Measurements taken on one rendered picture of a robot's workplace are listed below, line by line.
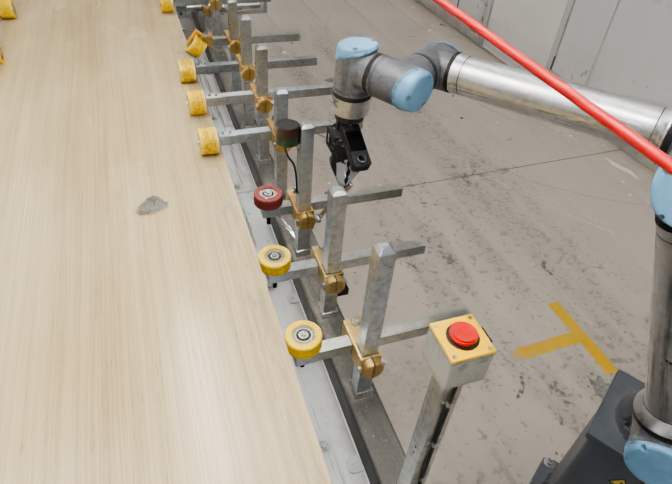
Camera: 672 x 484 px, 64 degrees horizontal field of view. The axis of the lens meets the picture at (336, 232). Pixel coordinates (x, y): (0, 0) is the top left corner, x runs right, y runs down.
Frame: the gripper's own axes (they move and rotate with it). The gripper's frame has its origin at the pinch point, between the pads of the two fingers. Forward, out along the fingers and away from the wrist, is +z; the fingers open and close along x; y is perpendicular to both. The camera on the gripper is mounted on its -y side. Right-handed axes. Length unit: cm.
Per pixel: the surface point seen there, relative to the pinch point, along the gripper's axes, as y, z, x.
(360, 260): -12.6, 15.4, -1.4
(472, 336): -66, -24, 7
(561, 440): -42, 99, -80
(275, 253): -10.9, 9.2, 20.9
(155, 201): 16, 9, 47
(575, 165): 114, 101, -208
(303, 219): 5.4, 14.3, 8.9
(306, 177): 8.4, 2.3, 7.7
